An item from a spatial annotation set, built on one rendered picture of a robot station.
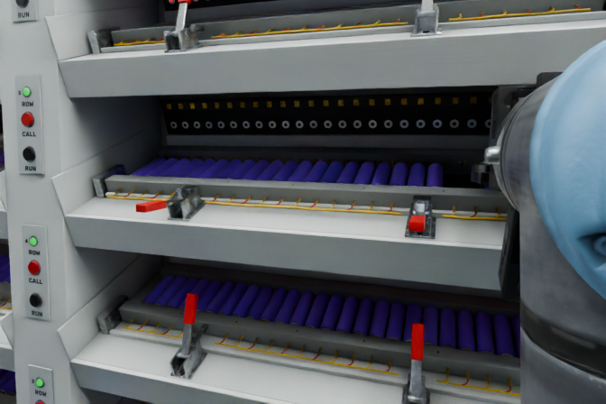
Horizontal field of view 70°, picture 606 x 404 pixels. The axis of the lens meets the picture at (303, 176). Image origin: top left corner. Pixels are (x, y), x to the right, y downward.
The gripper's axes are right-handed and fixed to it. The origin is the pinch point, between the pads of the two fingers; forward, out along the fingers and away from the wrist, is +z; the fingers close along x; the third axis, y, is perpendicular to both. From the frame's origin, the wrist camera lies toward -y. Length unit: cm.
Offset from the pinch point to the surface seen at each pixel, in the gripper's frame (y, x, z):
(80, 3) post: 20, 52, -5
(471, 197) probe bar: -2.4, 4.6, -3.9
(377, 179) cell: -1.3, 14.4, -0.2
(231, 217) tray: -5.7, 29.8, -6.3
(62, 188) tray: -3, 52, -9
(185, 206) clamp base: -4.4, 34.9, -7.6
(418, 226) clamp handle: -3.9, 9.0, -14.0
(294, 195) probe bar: -3.1, 23.2, -3.6
